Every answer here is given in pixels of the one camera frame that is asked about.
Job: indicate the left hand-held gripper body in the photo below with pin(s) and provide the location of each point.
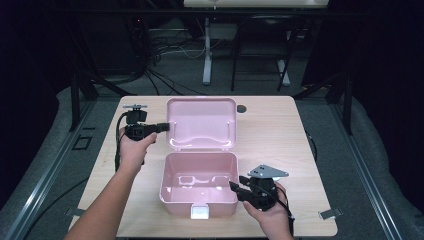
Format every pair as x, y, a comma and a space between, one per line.
136, 130

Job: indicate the person's left hand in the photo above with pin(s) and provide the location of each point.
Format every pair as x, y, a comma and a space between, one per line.
133, 153

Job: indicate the aluminium floor rail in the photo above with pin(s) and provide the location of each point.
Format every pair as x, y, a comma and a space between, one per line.
43, 183
366, 183

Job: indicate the white desk with white legs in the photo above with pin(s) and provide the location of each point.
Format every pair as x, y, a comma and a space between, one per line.
207, 50

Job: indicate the black chair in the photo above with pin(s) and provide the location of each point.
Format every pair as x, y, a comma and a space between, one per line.
266, 23

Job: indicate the person's right hand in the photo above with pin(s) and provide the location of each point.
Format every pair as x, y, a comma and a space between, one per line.
275, 220

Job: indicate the black metal frame post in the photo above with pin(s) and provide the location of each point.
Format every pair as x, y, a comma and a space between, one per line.
347, 100
75, 100

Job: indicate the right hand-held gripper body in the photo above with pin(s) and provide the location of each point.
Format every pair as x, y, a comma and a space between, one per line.
263, 193

